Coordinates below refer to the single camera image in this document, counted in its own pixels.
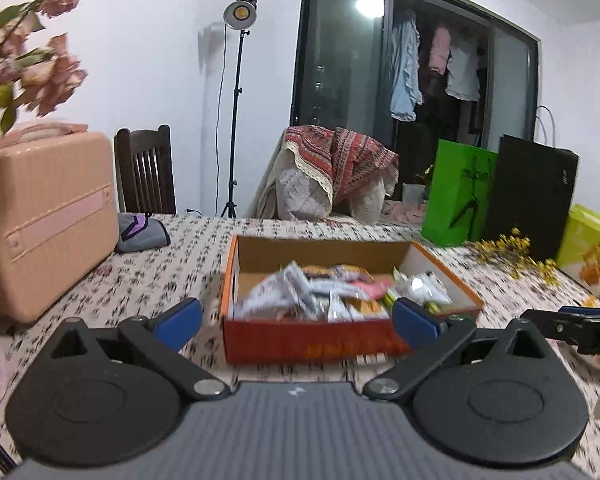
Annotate green paper bag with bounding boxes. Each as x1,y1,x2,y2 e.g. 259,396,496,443
421,139,500,247

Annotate white plastic container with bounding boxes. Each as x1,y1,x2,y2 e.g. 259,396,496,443
402,182,427,206

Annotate pink suitcase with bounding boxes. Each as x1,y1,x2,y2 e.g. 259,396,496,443
0,121,121,323

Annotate red patterned cloth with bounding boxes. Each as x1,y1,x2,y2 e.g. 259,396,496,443
282,126,400,206

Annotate lime green snack packet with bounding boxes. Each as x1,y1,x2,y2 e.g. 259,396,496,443
382,267,411,311

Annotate black framed glass door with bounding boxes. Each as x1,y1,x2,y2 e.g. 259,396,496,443
290,0,543,186

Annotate calligraphy print tablecloth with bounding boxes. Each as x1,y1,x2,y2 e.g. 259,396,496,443
0,212,600,480

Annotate black paper bag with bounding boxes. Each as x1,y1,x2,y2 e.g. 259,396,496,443
482,105,580,261

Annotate hanging light blue garment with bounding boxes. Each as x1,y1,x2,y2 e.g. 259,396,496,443
390,20,425,122

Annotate beige quilted covered chair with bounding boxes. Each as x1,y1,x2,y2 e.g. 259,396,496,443
247,132,398,226

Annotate hanging white garment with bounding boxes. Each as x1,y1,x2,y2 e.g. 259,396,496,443
446,42,482,102

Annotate lime green carton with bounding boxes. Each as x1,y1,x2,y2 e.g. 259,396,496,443
555,203,600,298

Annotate dark wooden chair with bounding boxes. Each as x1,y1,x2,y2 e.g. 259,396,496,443
114,125,177,216

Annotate pile of snack packets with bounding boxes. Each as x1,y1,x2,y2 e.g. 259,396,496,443
232,260,453,323

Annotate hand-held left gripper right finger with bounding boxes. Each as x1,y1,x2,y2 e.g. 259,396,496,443
362,296,550,403

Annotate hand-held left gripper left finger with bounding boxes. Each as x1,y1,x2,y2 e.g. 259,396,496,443
49,296,232,403

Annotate grey purple pouch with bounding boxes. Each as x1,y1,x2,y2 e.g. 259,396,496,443
114,212,172,254

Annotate studio light on stand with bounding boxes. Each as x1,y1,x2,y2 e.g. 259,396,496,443
215,0,259,219

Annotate orange cardboard box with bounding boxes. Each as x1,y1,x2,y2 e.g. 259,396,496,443
219,234,485,366

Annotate dried pink flowers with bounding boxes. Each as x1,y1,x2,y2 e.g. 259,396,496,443
0,0,106,136

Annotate hanging pink garment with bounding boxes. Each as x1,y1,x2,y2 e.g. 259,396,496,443
427,27,452,73

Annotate yellow flower branch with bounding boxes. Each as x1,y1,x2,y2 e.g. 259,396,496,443
467,227,558,286

